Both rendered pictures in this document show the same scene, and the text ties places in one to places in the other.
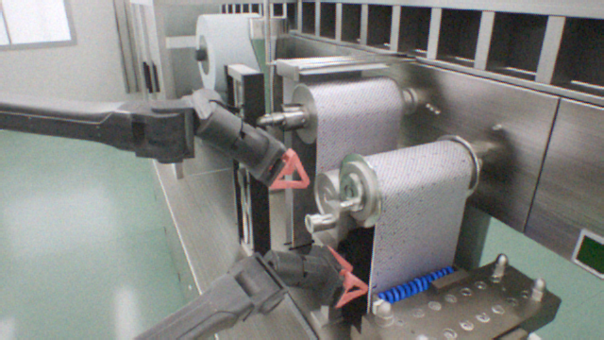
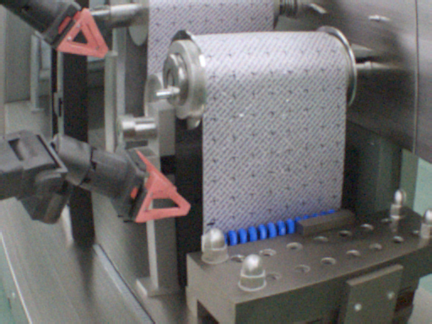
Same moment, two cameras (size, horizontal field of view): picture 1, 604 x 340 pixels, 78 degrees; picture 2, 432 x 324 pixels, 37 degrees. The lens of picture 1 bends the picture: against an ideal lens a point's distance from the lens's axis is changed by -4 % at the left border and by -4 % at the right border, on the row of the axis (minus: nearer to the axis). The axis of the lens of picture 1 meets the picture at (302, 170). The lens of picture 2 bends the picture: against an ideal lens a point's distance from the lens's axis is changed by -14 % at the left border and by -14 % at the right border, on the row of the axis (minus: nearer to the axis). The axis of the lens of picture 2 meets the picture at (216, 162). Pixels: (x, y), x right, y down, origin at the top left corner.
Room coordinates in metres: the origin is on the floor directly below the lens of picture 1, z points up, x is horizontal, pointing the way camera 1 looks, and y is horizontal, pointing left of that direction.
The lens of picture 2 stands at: (-0.33, -0.20, 1.47)
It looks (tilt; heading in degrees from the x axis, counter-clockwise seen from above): 19 degrees down; 2
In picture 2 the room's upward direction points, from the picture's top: straight up
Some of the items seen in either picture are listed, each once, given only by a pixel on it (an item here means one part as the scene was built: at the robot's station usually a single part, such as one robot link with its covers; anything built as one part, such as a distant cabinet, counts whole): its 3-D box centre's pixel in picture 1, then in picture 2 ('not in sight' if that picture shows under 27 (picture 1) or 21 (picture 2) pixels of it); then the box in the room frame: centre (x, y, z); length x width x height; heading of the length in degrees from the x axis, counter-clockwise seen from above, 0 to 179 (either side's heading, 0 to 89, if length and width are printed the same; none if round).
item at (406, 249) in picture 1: (417, 249); (278, 173); (0.68, -0.25, 1.11); 0.23 x 0.01 x 0.18; 116
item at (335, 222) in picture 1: (327, 267); (151, 204); (0.69, -0.06, 1.05); 0.06 x 0.05 x 0.31; 116
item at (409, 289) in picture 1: (419, 286); (283, 231); (0.66, -0.25, 1.03); 0.21 x 0.04 x 0.03; 116
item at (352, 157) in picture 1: (359, 190); (185, 78); (0.68, -0.11, 1.25); 0.15 x 0.01 x 0.15; 26
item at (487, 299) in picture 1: (463, 318); (335, 264); (0.59, -0.33, 1.00); 0.40 x 0.16 x 0.06; 116
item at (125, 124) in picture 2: (313, 223); (125, 127); (0.67, -0.02, 1.18); 0.04 x 0.02 x 0.04; 26
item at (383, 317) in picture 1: (385, 311); (215, 244); (0.56, -0.16, 1.05); 0.04 x 0.04 x 0.04
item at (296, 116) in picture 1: (293, 116); (122, 11); (0.89, 0.02, 1.33); 0.06 x 0.06 x 0.06; 26
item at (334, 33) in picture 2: (452, 167); (331, 68); (0.79, -0.34, 1.25); 0.15 x 0.01 x 0.15; 26
